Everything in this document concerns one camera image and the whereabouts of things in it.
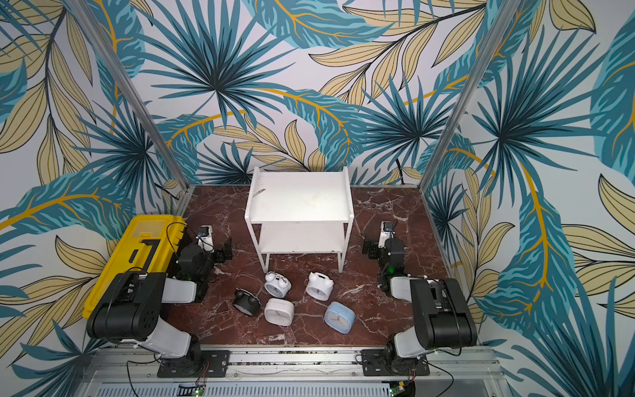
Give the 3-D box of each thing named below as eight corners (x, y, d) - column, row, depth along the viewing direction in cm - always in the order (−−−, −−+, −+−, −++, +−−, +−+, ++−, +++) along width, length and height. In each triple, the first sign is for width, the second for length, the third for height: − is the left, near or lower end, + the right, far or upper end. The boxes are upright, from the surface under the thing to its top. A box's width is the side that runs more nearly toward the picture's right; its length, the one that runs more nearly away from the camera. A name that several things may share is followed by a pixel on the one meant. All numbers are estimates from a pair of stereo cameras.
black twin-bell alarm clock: (236, 310, 85) (228, 300, 78) (243, 297, 88) (236, 287, 80) (257, 318, 84) (251, 309, 76) (264, 306, 86) (259, 295, 79)
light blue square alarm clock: (322, 323, 83) (323, 314, 76) (330, 307, 87) (331, 298, 79) (347, 336, 81) (350, 329, 74) (354, 320, 84) (357, 312, 77)
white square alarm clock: (266, 326, 82) (262, 319, 75) (269, 306, 86) (265, 298, 79) (293, 326, 82) (291, 319, 76) (294, 306, 86) (293, 298, 80)
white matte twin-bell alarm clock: (306, 294, 89) (305, 282, 81) (312, 281, 92) (311, 269, 84) (326, 303, 88) (328, 292, 79) (332, 290, 90) (334, 279, 82)
